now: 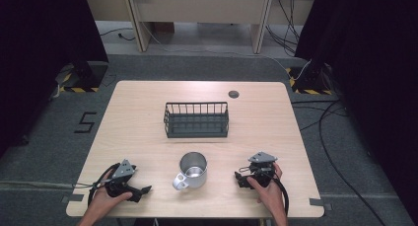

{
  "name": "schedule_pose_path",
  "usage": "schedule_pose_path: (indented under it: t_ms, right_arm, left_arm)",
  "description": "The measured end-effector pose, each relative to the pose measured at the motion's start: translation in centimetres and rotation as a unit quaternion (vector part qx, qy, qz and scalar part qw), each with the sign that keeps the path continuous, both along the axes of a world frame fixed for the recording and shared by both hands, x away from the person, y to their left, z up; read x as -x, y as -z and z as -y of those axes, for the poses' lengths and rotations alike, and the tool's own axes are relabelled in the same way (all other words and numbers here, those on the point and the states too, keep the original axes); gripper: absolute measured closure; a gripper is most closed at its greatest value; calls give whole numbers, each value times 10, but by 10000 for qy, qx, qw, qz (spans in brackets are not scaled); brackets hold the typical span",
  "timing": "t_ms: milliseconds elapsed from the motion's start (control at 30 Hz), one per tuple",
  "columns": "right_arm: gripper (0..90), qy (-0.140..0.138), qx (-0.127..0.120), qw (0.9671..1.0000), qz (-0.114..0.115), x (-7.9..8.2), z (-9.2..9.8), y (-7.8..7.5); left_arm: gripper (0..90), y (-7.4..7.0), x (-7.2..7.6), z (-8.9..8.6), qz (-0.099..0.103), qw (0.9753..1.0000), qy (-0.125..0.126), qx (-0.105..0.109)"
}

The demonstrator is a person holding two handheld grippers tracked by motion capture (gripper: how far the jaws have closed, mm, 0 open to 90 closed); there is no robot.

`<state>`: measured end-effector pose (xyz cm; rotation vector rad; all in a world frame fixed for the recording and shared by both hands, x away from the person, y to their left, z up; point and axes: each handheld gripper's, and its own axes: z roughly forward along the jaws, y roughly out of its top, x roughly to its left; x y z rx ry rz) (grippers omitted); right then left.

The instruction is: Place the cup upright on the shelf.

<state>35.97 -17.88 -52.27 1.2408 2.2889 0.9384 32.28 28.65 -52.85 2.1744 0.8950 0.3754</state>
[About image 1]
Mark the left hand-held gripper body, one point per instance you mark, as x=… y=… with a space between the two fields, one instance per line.
x=120 y=186

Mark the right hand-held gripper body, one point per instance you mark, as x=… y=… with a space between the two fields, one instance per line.
x=261 y=171

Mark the person's left hand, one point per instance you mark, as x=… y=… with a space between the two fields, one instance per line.
x=102 y=203

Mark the person's right hand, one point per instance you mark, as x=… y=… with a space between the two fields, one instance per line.
x=272 y=194

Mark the grey floor tape piece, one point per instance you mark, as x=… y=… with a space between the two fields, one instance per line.
x=74 y=198
x=320 y=203

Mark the stand base with hazard tape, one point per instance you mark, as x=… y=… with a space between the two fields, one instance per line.
x=85 y=78
x=309 y=83

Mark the black curtain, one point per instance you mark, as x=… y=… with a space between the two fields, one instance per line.
x=374 y=71
x=36 y=55

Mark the brown cardboard box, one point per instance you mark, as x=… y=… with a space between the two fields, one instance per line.
x=164 y=27

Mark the beige background desk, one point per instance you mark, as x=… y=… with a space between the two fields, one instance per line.
x=203 y=5

